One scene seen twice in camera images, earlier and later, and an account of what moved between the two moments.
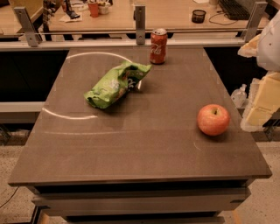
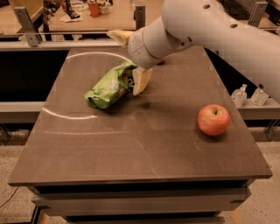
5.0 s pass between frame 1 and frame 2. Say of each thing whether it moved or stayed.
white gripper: moved
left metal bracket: stayed
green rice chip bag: stayed
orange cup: stayed
